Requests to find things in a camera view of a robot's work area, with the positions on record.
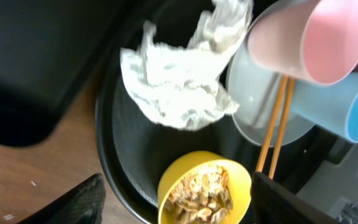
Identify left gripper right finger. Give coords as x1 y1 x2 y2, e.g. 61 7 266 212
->
250 172 338 224

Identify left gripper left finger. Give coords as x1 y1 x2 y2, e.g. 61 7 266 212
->
19 173 106 224

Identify food scraps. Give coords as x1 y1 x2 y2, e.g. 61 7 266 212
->
163 165 234 224

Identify yellow bowl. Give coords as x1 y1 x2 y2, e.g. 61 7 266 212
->
157 151 252 224

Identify white napkin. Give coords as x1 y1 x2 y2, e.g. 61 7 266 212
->
120 0 254 131

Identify pink cup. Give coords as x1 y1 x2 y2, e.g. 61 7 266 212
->
247 0 358 85

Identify grey dishwasher rack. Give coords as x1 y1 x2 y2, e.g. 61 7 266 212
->
296 139 358 223

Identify left wooden chopstick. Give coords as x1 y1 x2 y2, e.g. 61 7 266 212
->
256 76 288 172

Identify wooden chopstick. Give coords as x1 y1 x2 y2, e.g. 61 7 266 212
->
256 76 288 172
268 78 296 179

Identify round black tray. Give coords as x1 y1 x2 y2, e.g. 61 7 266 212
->
94 0 338 224

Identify right wooden chopstick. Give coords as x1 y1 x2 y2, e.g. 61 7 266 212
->
268 78 296 179

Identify blue cup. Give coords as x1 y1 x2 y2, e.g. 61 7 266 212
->
291 72 358 143

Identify black rectangular tray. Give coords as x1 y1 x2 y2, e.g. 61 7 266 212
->
0 0 134 147

